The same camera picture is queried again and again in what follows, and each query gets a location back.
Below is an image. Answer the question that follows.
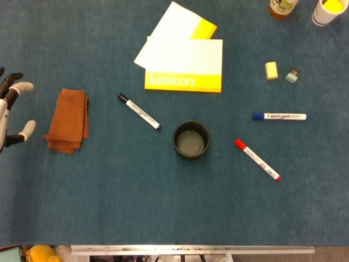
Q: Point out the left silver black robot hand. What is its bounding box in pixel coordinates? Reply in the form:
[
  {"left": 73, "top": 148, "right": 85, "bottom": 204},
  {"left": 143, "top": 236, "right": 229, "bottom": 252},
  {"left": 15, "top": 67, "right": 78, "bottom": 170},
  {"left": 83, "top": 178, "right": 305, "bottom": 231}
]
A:
[{"left": 0, "top": 67, "right": 37, "bottom": 153}]

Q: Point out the black cap whiteboard marker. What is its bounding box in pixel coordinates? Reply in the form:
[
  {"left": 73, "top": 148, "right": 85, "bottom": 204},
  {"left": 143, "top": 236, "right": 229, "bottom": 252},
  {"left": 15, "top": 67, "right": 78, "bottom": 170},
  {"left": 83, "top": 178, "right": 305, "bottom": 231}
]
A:
[{"left": 117, "top": 93, "right": 162, "bottom": 131}]

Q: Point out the red cap whiteboard marker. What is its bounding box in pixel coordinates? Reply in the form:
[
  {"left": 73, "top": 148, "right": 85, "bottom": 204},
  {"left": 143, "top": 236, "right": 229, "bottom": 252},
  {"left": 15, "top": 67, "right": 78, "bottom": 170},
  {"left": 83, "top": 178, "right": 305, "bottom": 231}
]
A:
[{"left": 234, "top": 138, "right": 281, "bottom": 182}]

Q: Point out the blue cap whiteboard marker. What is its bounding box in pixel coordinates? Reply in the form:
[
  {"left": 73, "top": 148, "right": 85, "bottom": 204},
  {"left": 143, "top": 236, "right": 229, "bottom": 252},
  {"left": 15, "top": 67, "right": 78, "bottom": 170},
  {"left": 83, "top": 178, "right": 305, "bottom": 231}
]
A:
[{"left": 251, "top": 112, "right": 307, "bottom": 121}]

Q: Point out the black round cup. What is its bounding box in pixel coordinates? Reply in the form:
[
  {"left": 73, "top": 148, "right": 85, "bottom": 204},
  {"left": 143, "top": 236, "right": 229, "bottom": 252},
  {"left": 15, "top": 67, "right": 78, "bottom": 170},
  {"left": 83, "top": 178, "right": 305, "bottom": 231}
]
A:
[{"left": 172, "top": 121, "right": 211, "bottom": 161}]

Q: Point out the brown folded cloth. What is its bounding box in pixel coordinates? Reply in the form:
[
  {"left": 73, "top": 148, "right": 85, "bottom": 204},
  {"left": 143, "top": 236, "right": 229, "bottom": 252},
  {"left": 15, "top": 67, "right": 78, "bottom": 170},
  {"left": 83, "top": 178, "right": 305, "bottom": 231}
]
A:
[{"left": 43, "top": 88, "right": 90, "bottom": 155}]

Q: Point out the teal flat box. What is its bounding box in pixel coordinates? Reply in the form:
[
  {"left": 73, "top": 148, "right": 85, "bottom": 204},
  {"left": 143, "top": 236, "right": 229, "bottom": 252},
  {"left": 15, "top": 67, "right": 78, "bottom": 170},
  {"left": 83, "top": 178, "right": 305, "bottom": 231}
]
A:
[{"left": 0, "top": 245, "right": 24, "bottom": 262}]

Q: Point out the yellow soft object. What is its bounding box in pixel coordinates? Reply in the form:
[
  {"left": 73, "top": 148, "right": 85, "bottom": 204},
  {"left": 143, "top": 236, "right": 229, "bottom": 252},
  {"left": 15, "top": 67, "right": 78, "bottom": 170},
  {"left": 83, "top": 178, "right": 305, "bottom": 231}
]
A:
[{"left": 29, "top": 245, "right": 62, "bottom": 262}]

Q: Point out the blue felt table cover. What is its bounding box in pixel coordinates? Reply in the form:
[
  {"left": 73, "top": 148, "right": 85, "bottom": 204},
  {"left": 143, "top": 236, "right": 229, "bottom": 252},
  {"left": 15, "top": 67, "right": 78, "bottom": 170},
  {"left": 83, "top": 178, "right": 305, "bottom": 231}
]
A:
[{"left": 0, "top": 0, "right": 349, "bottom": 246}]

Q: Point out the yellow white Lexicon notebook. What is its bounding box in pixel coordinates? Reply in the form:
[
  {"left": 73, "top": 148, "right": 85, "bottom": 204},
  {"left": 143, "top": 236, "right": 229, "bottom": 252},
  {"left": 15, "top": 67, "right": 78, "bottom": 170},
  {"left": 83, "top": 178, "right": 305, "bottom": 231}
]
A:
[{"left": 144, "top": 36, "right": 224, "bottom": 93}]

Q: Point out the yellow white plain notebook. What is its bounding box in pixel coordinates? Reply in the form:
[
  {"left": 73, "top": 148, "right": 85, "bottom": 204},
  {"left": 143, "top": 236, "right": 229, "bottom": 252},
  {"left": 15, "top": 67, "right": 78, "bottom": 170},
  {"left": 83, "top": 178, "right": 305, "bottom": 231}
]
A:
[{"left": 133, "top": 1, "right": 218, "bottom": 69}]

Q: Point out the cream eraser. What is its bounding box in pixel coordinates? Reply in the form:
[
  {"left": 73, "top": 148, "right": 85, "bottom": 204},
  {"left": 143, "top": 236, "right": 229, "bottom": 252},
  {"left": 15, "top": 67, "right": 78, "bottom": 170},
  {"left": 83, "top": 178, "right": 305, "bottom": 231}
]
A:
[{"left": 264, "top": 61, "right": 279, "bottom": 81}]

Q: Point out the tea bottle with green label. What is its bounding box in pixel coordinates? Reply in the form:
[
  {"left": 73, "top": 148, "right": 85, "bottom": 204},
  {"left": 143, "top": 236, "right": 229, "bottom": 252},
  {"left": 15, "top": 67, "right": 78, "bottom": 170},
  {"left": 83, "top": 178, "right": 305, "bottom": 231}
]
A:
[{"left": 268, "top": 0, "right": 293, "bottom": 20}]

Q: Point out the white paper cup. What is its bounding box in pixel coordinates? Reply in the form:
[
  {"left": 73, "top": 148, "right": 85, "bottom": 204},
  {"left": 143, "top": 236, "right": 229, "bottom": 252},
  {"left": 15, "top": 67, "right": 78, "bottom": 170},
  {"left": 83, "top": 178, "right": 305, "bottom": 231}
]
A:
[{"left": 311, "top": 0, "right": 346, "bottom": 27}]

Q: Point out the aluminium frame rail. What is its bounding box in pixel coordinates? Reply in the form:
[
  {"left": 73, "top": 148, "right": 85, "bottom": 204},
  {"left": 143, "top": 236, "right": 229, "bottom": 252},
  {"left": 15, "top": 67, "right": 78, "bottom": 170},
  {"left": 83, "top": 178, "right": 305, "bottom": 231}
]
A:
[{"left": 70, "top": 245, "right": 315, "bottom": 256}]

